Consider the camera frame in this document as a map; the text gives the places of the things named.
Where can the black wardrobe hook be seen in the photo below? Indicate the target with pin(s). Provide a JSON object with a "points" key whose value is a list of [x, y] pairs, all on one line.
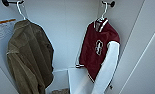
{"points": [[111, 4], [6, 2]]}

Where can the olive green jacket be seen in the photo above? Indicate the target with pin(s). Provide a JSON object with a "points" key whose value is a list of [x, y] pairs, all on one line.
{"points": [[29, 56]]}

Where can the white inner cabinet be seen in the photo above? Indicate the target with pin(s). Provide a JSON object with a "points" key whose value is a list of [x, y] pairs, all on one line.
{"points": [[76, 81]]}

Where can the white wardrobe body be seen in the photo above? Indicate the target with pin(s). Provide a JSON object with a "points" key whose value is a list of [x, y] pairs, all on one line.
{"points": [[69, 30]]}

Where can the white label orange stripe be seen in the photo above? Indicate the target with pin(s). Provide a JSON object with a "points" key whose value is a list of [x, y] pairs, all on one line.
{"points": [[3, 31]]}

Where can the maroon varsity jacket white sleeves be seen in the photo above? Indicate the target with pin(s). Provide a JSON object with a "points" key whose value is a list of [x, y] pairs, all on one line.
{"points": [[98, 40]]}

